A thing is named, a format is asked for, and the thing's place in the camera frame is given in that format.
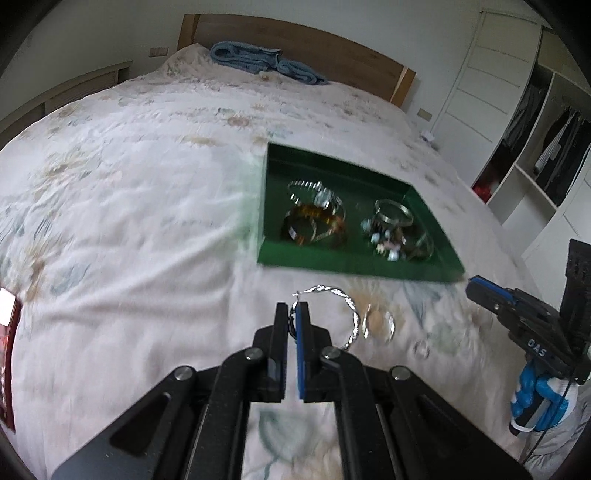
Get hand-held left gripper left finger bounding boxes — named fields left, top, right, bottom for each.
left=50, top=302, right=290, bottom=480

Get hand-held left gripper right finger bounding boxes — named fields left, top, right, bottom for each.
left=297, top=301, right=534, bottom=480

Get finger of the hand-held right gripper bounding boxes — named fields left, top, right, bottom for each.
left=560, top=238, right=591, bottom=344
left=465, top=275, right=515, bottom=320

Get twisted silver hoop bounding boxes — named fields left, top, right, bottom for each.
left=288, top=285, right=362, bottom=350

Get dark brown bangle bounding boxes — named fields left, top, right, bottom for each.
left=396, top=230, right=435, bottom=262

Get green rectangular tray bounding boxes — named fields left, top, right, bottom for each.
left=256, top=141, right=465, bottom=284

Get amber translucent bangle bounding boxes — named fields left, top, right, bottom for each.
left=281, top=205, right=348, bottom=248

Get grey beaded bracelet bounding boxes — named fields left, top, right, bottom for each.
left=362, top=219, right=408, bottom=262

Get large thin silver bangle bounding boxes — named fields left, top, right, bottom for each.
left=372, top=199, right=415, bottom=228

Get silver wristwatch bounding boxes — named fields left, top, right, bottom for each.
left=287, top=179, right=345, bottom=214

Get person's right hand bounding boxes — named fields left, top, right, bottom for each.
left=509, top=360, right=579, bottom=435

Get smooth silver hoop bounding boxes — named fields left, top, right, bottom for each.
left=362, top=304, right=397, bottom=342

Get person's grey clothing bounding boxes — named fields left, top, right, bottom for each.
left=526, top=382, right=591, bottom=480

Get hanging dark clothes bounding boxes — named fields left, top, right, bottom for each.
left=534, top=105, right=591, bottom=208

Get hanging grey clothes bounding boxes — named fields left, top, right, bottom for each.
left=501, top=83, right=546, bottom=149

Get white open wardrobe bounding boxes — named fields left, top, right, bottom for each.
left=435, top=8, right=591, bottom=280

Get blue folded towel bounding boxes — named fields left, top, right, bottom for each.
left=209, top=41, right=330, bottom=86

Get wooden headboard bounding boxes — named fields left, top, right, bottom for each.
left=178, top=13, right=417, bottom=110

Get black cable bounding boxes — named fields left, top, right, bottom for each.
left=521, top=376, right=583, bottom=463

